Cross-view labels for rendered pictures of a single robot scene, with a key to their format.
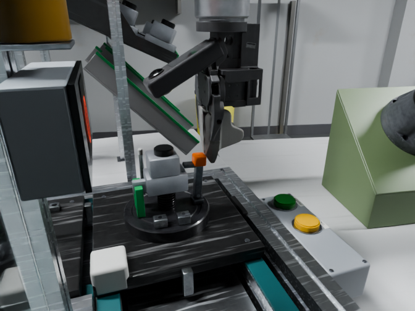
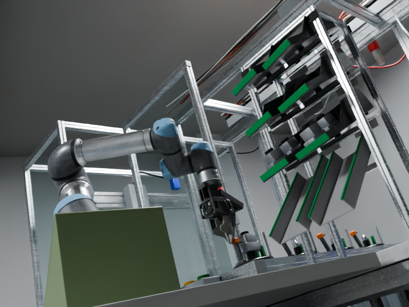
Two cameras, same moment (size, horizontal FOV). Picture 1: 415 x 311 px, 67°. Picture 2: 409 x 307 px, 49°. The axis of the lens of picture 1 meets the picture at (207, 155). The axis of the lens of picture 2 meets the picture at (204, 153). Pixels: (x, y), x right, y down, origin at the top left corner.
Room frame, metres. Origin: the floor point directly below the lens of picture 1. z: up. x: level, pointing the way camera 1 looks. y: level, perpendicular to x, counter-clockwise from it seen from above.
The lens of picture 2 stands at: (1.78, -0.67, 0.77)
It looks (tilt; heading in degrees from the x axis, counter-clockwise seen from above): 23 degrees up; 153
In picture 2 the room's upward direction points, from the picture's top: 16 degrees counter-clockwise
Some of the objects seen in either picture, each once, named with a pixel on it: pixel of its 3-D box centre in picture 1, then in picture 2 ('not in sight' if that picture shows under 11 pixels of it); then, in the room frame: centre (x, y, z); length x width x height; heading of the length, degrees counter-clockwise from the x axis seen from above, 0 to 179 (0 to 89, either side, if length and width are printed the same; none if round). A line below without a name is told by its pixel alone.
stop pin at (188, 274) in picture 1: (187, 281); not in sight; (0.33, 0.03, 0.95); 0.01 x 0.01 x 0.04; 18
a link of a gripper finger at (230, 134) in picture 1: (225, 137); (220, 232); (0.46, -0.03, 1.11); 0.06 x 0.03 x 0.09; 108
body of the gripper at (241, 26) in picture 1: (225, 65); (214, 200); (0.48, -0.03, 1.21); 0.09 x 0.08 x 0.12; 108
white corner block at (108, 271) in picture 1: (109, 269); not in sight; (0.32, 0.13, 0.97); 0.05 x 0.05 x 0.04; 18
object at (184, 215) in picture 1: (183, 218); not in sight; (0.40, 0.04, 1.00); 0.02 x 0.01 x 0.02; 108
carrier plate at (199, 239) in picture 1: (167, 221); not in sight; (0.45, 0.07, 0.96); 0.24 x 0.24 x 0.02; 18
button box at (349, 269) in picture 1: (304, 240); (192, 295); (0.43, -0.16, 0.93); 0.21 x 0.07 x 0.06; 18
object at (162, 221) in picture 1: (160, 221); not in sight; (0.39, 0.07, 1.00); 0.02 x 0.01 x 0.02; 108
